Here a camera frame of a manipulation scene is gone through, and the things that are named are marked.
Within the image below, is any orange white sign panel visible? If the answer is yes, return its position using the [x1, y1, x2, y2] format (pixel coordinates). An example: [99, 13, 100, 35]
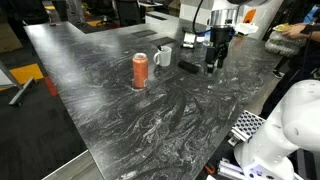
[243, 9, 256, 23]

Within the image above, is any orange soda can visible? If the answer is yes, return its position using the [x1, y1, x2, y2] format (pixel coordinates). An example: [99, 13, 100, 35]
[132, 53, 148, 88]

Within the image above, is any clear plastic bag stack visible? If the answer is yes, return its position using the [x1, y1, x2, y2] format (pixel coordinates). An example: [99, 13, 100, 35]
[265, 31, 306, 57]

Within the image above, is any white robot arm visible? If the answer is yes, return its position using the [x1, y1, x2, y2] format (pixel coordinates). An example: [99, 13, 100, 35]
[234, 49, 320, 180]

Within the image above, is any aluminium extrusion rail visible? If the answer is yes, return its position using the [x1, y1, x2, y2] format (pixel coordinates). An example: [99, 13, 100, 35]
[218, 161, 247, 180]

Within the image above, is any black eraser block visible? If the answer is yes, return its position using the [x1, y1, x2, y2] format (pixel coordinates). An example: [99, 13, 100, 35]
[178, 60, 199, 74]

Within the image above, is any grey metal stand leg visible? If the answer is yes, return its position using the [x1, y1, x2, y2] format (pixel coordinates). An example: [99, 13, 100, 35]
[0, 61, 37, 106]

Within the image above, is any person's hand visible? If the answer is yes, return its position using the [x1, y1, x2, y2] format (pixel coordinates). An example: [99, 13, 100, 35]
[282, 23, 308, 39]

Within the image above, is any black office chair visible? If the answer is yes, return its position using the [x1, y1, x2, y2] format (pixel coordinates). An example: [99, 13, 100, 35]
[115, 0, 143, 27]

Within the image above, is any clear water bottle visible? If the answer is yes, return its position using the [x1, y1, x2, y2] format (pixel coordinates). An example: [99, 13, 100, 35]
[203, 24, 211, 46]

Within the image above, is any perforated metal plate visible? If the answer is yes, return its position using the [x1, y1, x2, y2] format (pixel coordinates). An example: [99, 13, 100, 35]
[231, 111, 265, 141]

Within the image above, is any white ceramic mug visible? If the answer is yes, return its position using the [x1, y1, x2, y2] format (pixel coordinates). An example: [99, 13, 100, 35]
[153, 46, 172, 67]

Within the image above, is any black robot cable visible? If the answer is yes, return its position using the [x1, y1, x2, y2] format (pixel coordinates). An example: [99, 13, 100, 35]
[192, 0, 212, 36]

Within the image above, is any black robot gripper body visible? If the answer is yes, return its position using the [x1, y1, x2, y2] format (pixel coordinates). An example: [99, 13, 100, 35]
[210, 26, 233, 48]

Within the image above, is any small white black device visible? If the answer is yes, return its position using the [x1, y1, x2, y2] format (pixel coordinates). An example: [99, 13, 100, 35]
[181, 29, 196, 49]

